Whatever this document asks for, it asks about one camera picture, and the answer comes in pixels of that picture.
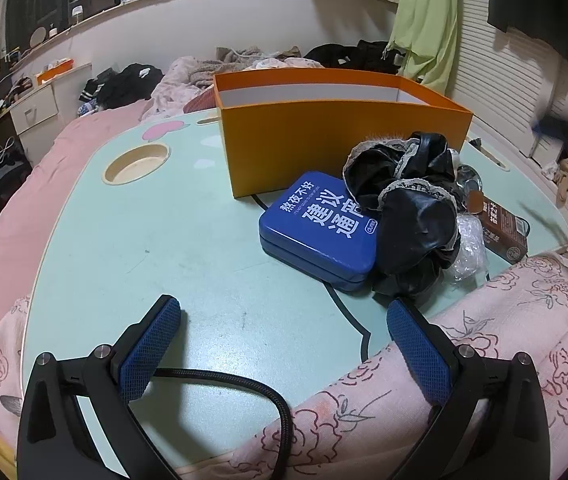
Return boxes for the black clothes heap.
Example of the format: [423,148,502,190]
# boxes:
[304,40,407,75]

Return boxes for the beige knit garment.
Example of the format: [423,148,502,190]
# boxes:
[215,46,305,68]

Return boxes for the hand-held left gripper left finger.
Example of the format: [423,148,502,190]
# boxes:
[16,294,183,480]

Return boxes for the fluffy fur ball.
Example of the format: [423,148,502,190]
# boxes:
[361,131,405,145]

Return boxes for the black braided cable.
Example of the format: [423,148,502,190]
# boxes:
[154,367,295,480]

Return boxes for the black hanging garment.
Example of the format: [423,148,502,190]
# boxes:
[486,0,568,63]

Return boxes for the shiny silver metal cup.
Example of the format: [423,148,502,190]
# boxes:
[451,162,482,196]

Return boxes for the white drawer cabinet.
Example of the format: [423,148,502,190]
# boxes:
[9,62,95,148]

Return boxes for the black leather cloth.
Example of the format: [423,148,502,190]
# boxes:
[343,131,465,306]

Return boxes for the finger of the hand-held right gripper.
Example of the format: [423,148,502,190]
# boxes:
[531,105,568,156]

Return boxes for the light green hanging garment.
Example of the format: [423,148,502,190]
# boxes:
[386,0,465,96]

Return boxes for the red pillow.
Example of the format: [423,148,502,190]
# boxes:
[184,87,220,113]

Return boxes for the mint cartoon desktop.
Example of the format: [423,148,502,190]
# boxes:
[16,105,568,480]

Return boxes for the blue tin box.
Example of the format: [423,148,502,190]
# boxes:
[258,170,382,295]

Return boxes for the pale pink floral quilt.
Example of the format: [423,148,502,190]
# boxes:
[139,55,325,121]

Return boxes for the orange cardboard box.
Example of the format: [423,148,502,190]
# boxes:
[213,67,474,201]

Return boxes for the black clothes with white stripes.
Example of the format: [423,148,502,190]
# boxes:
[79,63,165,111]

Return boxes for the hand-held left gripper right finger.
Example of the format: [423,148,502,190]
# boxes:
[386,297,551,480]

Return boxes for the brown drink carton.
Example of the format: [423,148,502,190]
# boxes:
[465,189,530,265]

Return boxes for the clear plastic bag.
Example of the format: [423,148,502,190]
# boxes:
[446,212,490,283]

